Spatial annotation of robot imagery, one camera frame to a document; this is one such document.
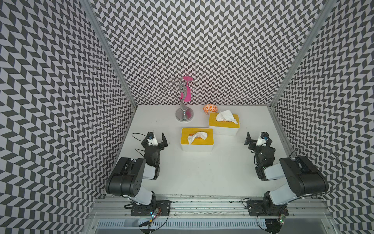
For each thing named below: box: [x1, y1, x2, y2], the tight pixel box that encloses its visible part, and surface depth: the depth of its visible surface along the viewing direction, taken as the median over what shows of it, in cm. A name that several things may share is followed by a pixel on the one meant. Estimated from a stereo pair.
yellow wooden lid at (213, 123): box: [208, 112, 241, 128], surface depth 99 cm
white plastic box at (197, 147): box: [180, 143, 215, 152], surface depth 93 cm
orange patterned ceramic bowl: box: [203, 103, 219, 115], surface depth 117 cm
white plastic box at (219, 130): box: [208, 125, 241, 137], surface depth 99 cm
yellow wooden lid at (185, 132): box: [180, 127, 214, 146], surface depth 90 cm
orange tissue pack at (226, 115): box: [215, 109, 239, 125], surface depth 96 cm
